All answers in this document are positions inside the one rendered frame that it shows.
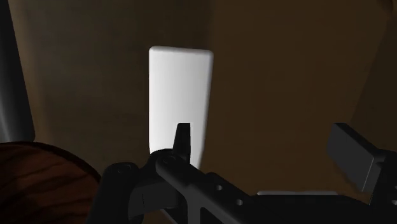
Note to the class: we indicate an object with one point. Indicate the dark grey tall cylinder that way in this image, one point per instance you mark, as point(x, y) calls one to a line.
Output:
point(12, 86)

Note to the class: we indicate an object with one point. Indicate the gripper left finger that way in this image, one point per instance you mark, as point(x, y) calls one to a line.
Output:
point(173, 180)

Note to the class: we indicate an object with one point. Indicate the white rectangular block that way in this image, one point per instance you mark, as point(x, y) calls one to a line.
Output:
point(180, 93)

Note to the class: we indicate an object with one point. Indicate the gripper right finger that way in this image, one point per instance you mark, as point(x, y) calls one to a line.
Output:
point(353, 155)

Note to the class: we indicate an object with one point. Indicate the brown wooden round bowl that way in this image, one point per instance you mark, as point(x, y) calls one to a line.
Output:
point(40, 186)

